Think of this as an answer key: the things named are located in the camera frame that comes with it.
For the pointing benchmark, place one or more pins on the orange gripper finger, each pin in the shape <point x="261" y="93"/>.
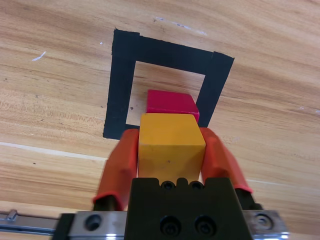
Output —
<point x="117" y="170"/>
<point x="222" y="162"/>

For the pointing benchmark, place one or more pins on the yellow wooden block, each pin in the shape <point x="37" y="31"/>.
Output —
<point x="170" y="150"/>

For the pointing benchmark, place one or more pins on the red wooden block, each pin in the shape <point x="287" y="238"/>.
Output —
<point x="172" y="102"/>

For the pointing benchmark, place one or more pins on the black tape square outline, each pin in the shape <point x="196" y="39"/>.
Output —
<point x="120" y="82"/>

